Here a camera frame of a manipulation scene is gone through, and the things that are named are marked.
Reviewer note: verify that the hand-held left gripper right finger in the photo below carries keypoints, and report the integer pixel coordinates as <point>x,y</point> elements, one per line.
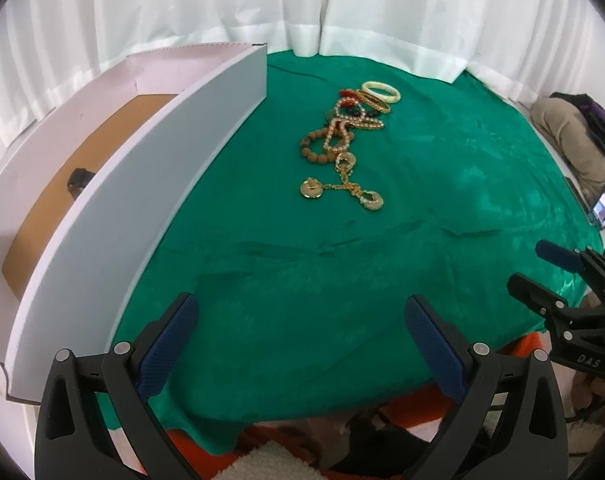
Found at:
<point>432,345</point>

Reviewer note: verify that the green velvet cloth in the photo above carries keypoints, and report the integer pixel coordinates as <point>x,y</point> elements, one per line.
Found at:
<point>382,270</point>

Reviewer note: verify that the small black item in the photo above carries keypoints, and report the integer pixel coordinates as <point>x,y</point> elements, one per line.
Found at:
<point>80,180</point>

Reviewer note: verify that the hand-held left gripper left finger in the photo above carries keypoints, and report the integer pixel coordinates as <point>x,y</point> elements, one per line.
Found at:
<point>167,345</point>

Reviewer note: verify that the gold bangle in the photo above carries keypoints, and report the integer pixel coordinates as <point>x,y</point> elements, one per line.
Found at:
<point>377,103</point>

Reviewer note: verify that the white cardboard box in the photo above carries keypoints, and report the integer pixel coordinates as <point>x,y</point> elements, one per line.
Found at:
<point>122,195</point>

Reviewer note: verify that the white curtain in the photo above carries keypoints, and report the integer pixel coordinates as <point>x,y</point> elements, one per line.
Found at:
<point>282,5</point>

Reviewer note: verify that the smartphone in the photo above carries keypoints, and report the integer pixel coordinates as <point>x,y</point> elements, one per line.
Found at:
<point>603,205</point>

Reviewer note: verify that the cream bangle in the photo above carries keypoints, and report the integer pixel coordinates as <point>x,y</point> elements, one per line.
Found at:
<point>381,91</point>

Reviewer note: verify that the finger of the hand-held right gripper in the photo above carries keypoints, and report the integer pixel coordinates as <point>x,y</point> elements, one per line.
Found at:
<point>557,255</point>
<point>537,292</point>

